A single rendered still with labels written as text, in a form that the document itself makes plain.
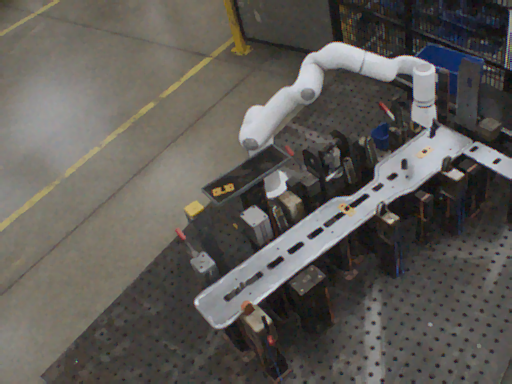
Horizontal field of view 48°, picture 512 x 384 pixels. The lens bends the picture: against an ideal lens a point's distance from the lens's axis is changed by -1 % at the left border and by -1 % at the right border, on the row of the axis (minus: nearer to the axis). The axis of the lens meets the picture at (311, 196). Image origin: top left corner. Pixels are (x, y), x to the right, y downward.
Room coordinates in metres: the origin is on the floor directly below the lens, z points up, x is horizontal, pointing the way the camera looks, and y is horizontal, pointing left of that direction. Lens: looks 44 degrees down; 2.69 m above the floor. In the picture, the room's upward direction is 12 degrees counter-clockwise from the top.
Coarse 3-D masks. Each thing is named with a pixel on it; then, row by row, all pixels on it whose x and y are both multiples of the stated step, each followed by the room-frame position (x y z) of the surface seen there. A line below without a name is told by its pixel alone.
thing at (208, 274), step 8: (200, 256) 1.47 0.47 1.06; (208, 256) 1.46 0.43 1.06; (192, 264) 1.44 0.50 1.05; (200, 264) 1.43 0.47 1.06; (208, 264) 1.42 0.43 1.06; (200, 272) 1.39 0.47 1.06; (208, 272) 1.40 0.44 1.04; (216, 272) 1.41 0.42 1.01; (200, 280) 1.43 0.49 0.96; (208, 280) 1.39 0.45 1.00; (216, 280) 1.41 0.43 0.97
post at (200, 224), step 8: (200, 216) 1.61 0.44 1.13; (208, 216) 1.63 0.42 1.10; (192, 224) 1.61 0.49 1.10; (200, 224) 1.60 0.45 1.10; (208, 224) 1.62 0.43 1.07; (200, 232) 1.59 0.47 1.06; (208, 232) 1.61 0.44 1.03; (200, 240) 1.62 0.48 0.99; (208, 240) 1.61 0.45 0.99; (208, 248) 1.60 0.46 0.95; (216, 248) 1.62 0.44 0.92; (216, 256) 1.61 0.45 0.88; (216, 264) 1.61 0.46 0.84; (224, 264) 1.62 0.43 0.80; (224, 272) 1.62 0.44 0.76
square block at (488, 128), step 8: (488, 120) 1.91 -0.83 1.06; (496, 120) 1.90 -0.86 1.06; (480, 128) 1.89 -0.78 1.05; (488, 128) 1.86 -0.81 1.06; (496, 128) 1.86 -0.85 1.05; (480, 136) 1.88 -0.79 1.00; (488, 136) 1.85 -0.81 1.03; (496, 136) 1.86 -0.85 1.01; (488, 144) 1.85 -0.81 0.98; (496, 144) 1.87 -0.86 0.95; (496, 160) 1.88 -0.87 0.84; (488, 184) 1.86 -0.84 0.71
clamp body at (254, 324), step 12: (264, 312) 1.16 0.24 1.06; (252, 324) 1.12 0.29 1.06; (264, 324) 1.14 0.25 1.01; (252, 336) 1.12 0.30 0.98; (264, 336) 1.09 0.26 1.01; (276, 336) 1.11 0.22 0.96; (264, 348) 1.08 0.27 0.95; (276, 348) 1.15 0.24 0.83; (264, 360) 1.11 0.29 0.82; (276, 360) 1.11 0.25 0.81; (264, 372) 1.13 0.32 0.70; (276, 372) 1.09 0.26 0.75; (288, 372) 1.11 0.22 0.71
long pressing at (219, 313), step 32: (448, 128) 1.99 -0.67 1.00; (384, 160) 1.85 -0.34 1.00; (416, 160) 1.82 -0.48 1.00; (384, 192) 1.66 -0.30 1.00; (320, 224) 1.56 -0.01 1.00; (352, 224) 1.53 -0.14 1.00; (256, 256) 1.46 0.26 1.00; (288, 256) 1.43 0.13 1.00; (224, 288) 1.34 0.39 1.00; (256, 288) 1.31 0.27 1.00; (224, 320) 1.20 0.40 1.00
